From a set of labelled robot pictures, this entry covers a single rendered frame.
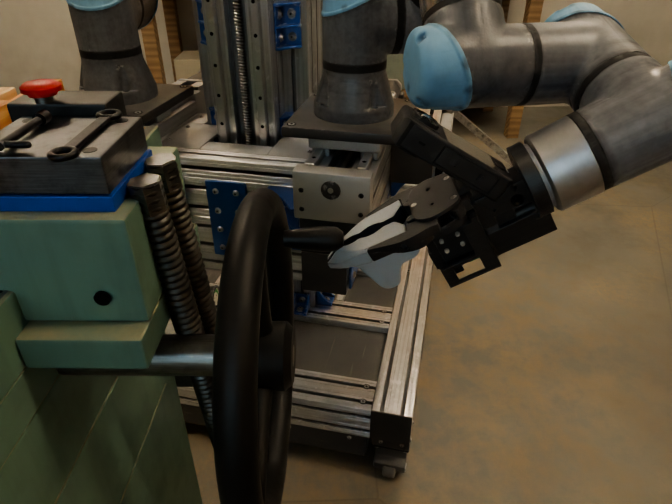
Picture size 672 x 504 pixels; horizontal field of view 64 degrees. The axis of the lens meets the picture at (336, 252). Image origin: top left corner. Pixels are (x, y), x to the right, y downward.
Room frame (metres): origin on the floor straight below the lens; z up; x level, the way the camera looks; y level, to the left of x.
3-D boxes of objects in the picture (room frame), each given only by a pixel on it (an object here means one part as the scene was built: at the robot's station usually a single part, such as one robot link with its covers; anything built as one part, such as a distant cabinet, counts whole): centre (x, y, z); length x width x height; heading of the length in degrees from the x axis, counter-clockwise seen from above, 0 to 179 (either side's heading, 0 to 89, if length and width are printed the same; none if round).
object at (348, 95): (1.01, -0.03, 0.87); 0.15 x 0.15 x 0.10
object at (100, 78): (1.12, 0.45, 0.87); 0.15 x 0.15 x 0.10
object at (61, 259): (0.39, 0.21, 0.91); 0.15 x 0.14 x 0.09; 179
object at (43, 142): (0.39, 0.21, 0.99); 0.13 x 0.11 x 0.06; 179
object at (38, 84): (0.42, 0.23, 1.02); 0.03 x 0.03 x 0.01
